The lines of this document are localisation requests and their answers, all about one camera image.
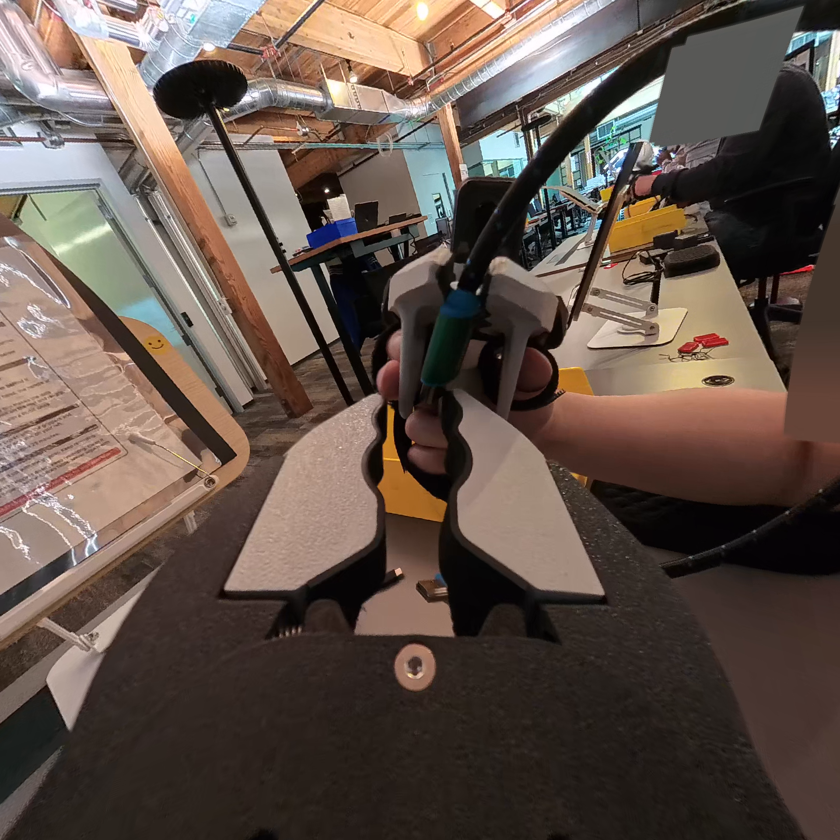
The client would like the metal ventilation duct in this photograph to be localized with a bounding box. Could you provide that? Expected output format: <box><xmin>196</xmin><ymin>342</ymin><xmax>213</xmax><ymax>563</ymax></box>
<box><xmin>0</xmin><ymin>0</ymin><xmax>473</xmax><ymax>135</ymax></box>

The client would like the black ribbed rubber pad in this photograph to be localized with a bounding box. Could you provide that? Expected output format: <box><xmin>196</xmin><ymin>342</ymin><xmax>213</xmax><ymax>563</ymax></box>
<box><xmin>663</xmin><ymin>243</ymin><xmax>721</xmax><ymax>278</ymax></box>
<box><xmin>591</xmin><ymin>480</ymin><xmax>840</xmax><ymax>578</ymax></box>

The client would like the black metal pole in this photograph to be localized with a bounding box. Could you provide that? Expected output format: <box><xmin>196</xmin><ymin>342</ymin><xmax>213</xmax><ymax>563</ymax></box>
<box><xmin>152</xmin><ymin>60</ymin><xmax>375</xmax><ymax>406</ymax></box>

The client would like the wooden top desk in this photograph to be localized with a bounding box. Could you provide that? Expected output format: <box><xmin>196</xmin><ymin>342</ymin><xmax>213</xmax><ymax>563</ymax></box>
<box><xmin>270</xmin><ymin>215</ymin><xmax>429</xmax><ymax>370</ymax></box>

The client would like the wooden support post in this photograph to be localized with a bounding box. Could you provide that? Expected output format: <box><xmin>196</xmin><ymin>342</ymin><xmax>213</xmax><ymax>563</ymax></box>
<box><xmin>71</xmin><ymin>31</ymin><xmax>314</xmax><ymax>419</ymax></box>

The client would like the white tablet stand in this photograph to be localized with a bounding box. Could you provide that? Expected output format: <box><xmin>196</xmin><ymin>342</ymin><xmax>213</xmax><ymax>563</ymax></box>
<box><xmin>41</xmin><ymin>512</ymin><xmax>160</xmax><ymax>731</ymax></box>
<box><xmin>579</xmin><ymin>285</ymin><xmax>689</xmax><ymax>350</ymax></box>

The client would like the person's right hand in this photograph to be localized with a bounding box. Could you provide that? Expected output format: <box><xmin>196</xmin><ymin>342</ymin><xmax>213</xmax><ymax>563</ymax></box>
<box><xmin>375</xmin><ymin>328</ymin><xmax>581</xmax><ymax>476</ymax></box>

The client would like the blue striped jacket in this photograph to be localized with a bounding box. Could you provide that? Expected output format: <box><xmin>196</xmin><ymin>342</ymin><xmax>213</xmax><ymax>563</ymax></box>
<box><xmin>328</xmin><ymin>259</ymin><xmax>385</xmax><ymax>350</ymax></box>

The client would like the black mesh office chair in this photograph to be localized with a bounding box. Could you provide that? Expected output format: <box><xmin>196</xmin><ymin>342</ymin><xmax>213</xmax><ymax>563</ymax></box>
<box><xmin>357</xmin><ymin>266</ymin><xmax>401</xmax><ymax>339</ymax></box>

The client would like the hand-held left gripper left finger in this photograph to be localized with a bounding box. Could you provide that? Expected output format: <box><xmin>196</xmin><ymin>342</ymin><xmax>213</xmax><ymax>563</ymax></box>
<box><xmin>223</xmin><ymin>394</ymin><xmax>388</xmax><ymax>599</ymax></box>

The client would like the yellow plastic bin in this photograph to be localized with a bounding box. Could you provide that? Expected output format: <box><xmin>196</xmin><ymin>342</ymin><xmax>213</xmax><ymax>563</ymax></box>
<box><xmin>379</xmin><ymin>366</ymin><xmax>595</xmax><ymax>524</ymax></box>
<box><xmin>607</xmin><ymin>202</ymin><xmax>688</xmax><ymax>255</ymax></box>

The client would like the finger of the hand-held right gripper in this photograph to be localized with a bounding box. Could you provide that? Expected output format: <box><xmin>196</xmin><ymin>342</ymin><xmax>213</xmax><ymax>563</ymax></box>
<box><xmin>484</xmin><ymin>256</ymin><xmax>560</xmax><ymax>419</ymax></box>
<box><xmin>386</xmin><ymin>258</ymin><xmax>455</xmax><ymax>419</ymax></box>

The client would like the instruction sheet in clear sleeve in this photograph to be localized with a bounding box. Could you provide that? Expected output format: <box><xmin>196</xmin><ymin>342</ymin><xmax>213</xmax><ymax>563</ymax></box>
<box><xmin>0</xmin><ymin>236</ymin><xmax>219</xmax><ymax>595</ymax></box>

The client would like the person's right forearm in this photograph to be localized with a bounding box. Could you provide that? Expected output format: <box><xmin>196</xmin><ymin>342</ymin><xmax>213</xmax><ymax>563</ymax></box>
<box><xmin>558</xmin><ymin>386</ymin><xmax>840</xmax><ymax>508</ymax></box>

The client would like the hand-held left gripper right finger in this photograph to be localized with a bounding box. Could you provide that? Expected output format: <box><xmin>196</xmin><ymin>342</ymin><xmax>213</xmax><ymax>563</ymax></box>
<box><xmin>441</xmin><ymin>390</ymin><xmax>606</xmax><ymax>605</ymax></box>

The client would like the blue plastic crate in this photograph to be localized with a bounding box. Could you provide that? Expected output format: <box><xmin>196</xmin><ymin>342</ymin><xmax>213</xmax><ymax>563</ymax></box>
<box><xmin>306</xmin><ymin>218</ymin><xmax>359</xmax><ymax>249</ymax></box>

